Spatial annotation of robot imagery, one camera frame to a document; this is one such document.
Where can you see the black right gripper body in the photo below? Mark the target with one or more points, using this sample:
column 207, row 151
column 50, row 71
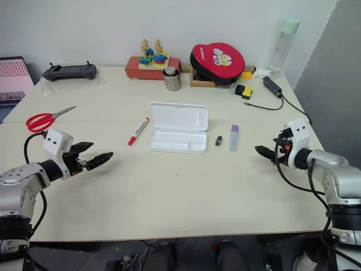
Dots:
column 284, row 152

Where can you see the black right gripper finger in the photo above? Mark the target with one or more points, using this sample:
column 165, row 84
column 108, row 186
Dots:
column 285, row 133
column 265, row 152

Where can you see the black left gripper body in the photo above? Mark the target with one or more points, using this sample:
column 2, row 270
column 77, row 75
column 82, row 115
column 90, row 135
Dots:
column 74, row 163

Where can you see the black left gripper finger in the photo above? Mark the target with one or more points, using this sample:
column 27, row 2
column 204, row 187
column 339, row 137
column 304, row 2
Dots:
column 100, row 160
column 81, row 146

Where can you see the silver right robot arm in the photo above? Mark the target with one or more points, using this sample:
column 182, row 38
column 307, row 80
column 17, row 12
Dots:
column 335, row 172

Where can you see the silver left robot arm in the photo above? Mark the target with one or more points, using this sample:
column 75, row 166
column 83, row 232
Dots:
column 17, row 180

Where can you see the white open pencil case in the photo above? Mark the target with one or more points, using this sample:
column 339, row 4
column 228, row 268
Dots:
column 177, row 127

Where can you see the red table tennis paddle case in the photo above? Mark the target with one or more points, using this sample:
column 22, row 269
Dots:
column 217, row 60

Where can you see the clear purple capped lead box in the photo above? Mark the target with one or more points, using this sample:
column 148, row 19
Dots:
column 233, row 139

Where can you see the small black eraser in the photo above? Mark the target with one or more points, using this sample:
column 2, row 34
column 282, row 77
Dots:
column 218, row 141

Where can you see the red white marker pen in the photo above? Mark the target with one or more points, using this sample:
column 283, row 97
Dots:
column 138, row 131

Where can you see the black usb hub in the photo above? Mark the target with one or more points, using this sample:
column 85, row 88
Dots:
column 272, row 86

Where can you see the black yellow board eraser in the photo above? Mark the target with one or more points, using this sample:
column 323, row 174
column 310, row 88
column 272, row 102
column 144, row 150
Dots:
column 244, row 91

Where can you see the crumpled white tissue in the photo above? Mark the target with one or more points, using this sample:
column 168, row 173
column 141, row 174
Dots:
column 262, row 73

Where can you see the clear plastic bag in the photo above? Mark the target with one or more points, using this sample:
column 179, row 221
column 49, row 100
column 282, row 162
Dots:
column 53, row 86

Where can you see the yellow toy block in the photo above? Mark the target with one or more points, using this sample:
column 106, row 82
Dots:
column 246, row 75

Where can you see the brown cardboard tube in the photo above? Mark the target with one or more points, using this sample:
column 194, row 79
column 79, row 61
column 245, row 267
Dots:
column 251, row 68

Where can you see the black handheld remote controller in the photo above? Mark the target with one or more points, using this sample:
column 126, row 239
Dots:
column 70, row 72

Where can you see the clear bottle green lid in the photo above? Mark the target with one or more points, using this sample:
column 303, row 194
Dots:
column 280, row 50

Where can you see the red brown cardboard box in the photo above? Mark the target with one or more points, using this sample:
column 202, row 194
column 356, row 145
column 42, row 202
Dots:
column 134, row 69

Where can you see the small wooden tray box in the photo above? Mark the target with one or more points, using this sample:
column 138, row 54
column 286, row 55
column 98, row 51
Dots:
column 197, row 83

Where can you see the open laptop computer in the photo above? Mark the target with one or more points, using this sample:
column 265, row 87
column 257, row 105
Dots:
column 12, row 76

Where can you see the steel cylinder cup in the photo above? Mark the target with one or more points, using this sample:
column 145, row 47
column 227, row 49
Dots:
column 172, row 82

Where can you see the white shoe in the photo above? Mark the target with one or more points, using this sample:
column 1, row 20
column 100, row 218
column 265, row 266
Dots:
column 306, row 261

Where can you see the dark rounded shape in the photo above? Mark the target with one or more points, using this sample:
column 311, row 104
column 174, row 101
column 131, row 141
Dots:
column 229, row 258

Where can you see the colourful wooden stacking toy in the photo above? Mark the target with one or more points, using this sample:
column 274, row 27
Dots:
column 153, row 60

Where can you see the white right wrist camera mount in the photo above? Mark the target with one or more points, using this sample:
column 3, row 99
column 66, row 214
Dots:
column 299, row 132

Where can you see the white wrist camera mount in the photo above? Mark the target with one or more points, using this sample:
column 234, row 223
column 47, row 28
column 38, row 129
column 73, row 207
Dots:
column 55, row 141
column 299, row 132

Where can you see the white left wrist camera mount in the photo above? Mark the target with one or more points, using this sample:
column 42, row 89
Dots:
column 55, row 141

